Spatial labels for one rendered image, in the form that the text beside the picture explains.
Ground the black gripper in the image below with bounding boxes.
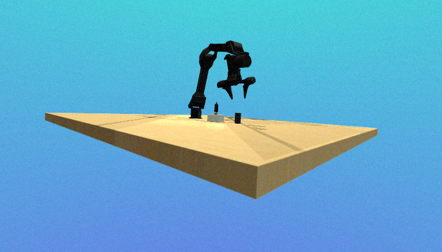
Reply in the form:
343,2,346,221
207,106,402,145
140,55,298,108
217,68,256,99

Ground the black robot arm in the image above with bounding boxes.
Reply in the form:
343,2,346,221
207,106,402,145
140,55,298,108
188,41,252,119

